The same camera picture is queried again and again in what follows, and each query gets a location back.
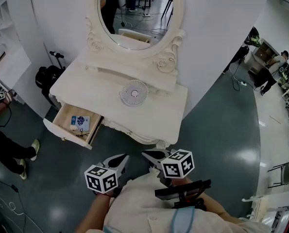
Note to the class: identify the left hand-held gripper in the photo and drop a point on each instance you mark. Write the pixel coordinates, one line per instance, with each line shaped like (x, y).
(100, 178)

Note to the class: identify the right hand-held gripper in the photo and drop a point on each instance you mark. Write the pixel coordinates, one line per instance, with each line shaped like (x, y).
(178, 165)

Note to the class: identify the gold large drawer knob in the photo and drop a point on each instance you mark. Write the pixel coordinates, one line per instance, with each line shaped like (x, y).
(128, 131)

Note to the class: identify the person's left forearm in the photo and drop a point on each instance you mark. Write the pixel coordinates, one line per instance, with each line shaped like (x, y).
(93, 215)

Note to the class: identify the person's right forearm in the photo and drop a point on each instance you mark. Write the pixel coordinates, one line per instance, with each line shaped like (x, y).
(214, 206)

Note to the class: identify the white dressing table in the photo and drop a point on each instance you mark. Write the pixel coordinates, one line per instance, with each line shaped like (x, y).
(98, 98)

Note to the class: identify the small white wooden drawer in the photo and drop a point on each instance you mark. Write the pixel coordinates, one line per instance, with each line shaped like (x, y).
(64, 115)

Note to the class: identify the black chest-mounted device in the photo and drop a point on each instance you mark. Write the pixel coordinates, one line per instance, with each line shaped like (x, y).
(178, 190)

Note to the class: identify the person's white shirt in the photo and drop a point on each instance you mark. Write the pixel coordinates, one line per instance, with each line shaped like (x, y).
(139, 207)

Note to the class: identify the blue patterned booklet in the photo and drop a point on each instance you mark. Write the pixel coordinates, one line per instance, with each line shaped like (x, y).
(82, 121)

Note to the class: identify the small white object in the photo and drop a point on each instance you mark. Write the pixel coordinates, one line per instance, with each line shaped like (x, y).
(73, 127)

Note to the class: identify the light blue face mask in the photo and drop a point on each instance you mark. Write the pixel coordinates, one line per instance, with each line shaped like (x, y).
(183, 217)

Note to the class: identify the white round desk fan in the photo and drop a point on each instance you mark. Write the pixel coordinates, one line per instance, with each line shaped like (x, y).
(134, 93)

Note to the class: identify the black backpack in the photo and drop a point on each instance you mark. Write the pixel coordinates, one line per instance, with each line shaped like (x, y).
(48, 79)

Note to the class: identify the white power strip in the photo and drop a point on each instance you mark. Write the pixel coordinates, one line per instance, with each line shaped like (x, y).
(243, 83)

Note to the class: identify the oval white-framed mirror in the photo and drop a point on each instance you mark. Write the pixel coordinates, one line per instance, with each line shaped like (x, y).
(134, 40)

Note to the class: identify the white carved furniture piece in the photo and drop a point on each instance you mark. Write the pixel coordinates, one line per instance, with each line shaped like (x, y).
(268, 212)

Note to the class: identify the grey wooden cabinet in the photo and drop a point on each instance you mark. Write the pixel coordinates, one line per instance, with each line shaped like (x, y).
(263, 54)

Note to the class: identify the white shelf cabinet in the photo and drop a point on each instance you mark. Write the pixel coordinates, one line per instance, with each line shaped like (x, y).
(8, 33)

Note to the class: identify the black frame grey stool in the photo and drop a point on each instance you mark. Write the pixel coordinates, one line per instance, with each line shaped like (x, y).
(283, 176)

